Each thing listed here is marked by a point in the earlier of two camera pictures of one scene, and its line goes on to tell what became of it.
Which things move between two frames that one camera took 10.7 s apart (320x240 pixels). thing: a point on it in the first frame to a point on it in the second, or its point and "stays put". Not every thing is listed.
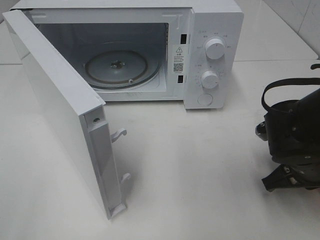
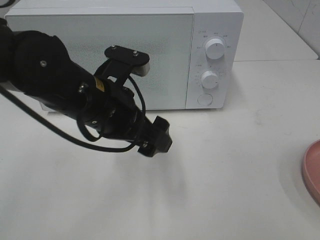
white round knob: (209, 79) stays put
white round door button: (205, 99) stays put
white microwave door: (76, 111) to (167, 39)
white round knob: (215, 49) stays put
